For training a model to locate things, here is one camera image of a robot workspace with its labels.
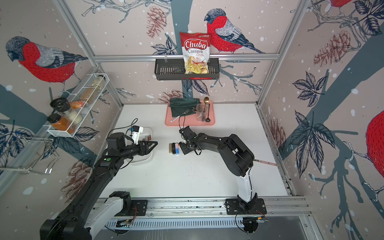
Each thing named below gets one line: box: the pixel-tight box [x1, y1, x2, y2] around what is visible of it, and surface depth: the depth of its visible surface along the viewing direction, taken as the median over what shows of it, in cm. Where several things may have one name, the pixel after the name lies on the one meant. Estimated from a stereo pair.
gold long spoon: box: [203, 96, 210, 113], surface depth 107 cm
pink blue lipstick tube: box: [175, 142, 180, 155], surface depth 96 cm
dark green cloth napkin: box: [169, 97, 202, 118], surface depth 123 cm
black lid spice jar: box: [50, 97, 83, 125], surface depth 65 cm
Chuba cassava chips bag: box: [179, 32, 212, 74], surface depth 85 cm
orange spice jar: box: [47, 113, 76, 134], surface depth 64 cm
